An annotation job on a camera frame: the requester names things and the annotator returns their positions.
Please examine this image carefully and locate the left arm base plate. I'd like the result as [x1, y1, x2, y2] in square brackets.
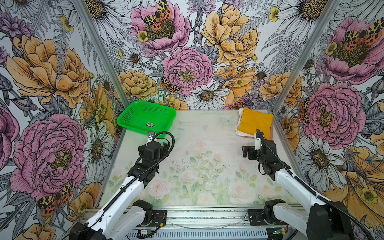
[139, 210, 168, 228]

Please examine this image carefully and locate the yellow t-shirt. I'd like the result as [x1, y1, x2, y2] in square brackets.
[235, 108, 274, 140]

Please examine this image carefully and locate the white black folded t-shirt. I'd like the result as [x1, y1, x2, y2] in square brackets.
[235, 108, 256, 137]

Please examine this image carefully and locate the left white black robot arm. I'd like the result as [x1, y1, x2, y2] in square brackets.
[66, 132, 176, 240]

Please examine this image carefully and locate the aluminium corner post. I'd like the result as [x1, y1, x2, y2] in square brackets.
[74, 1, 130, 108]
[272, 0, 341, 114]

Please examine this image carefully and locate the left aluminium corner post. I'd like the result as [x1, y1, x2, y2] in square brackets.
[74, 1, 130, 108]

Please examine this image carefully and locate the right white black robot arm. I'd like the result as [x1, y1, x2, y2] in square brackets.
[242, 130, 374, 240]

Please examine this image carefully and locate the green plastic basket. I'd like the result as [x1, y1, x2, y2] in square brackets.
[117, 101, 177, 135]

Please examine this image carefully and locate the pink folded t-shirt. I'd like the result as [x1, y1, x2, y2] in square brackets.
[246, 121, 273, 140]

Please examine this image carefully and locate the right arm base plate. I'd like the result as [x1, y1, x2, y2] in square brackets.
[247, 209, 269, 226]

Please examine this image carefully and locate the right aluminium corner post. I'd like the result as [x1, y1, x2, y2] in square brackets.
[272, 0, 341, 114]

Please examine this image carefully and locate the white vented cable duct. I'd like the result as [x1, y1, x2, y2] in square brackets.
[146, 229, 269, 240]

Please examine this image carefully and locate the aluminium front rail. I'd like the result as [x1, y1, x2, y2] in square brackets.
[76, 206, 310, 231]

